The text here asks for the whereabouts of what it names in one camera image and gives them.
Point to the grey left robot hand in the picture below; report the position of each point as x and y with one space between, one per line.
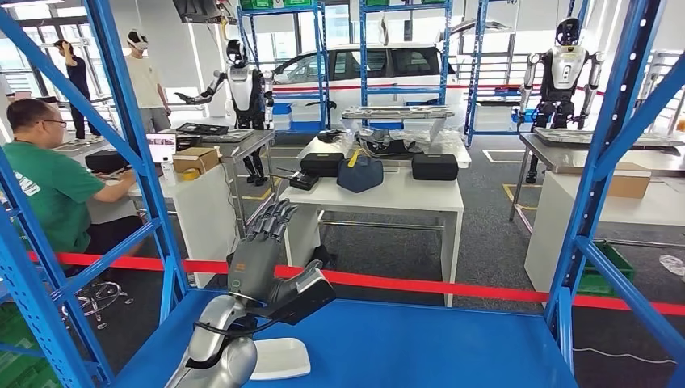
254 273

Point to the white plastic car part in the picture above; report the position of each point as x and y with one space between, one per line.
281 359

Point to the black car part in plastic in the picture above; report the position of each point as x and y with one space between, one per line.
390 147

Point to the white desk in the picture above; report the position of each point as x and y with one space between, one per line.
208 225
562 225
396 195

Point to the small black bag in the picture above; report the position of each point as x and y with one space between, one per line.
324 259

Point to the black charger device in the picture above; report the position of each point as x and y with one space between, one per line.
304 181

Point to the yellow tape roll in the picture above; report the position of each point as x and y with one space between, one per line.
190 174

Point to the black hard case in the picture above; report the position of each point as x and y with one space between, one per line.
434 167
106 160
321 165

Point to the cardboard box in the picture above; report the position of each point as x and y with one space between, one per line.
195 159
631 185

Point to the stainless steel table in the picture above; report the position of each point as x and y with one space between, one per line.
241 144
562 158

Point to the white plastic bottle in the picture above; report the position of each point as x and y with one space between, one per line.
168 174

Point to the black flat tray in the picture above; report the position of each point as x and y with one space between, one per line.
200 128

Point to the black stool with chrome base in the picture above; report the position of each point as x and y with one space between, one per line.
99 297

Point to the white box with blue lid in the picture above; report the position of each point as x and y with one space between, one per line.
282 117

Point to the large blue metal shelving rack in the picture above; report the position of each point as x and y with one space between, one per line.
401 348

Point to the red barrier belt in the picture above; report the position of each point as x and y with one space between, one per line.
428 286
481 87

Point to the black and silver humanoid robot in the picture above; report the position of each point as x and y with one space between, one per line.
243 85
562 69

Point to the white car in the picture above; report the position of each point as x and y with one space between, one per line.
345 96

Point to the grey car panel on stand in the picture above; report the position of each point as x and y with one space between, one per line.
396 112

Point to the person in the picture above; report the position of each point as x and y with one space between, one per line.
144 85
53 193
80 80

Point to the white table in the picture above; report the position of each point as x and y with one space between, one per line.
460 155

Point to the green plastic crate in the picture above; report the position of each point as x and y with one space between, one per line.
21 369
615 273

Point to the clear plastic bag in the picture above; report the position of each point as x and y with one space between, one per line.
673 265

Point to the metal gate barriers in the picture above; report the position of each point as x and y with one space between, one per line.
658 80

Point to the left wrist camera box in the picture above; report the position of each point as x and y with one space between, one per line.
310 297

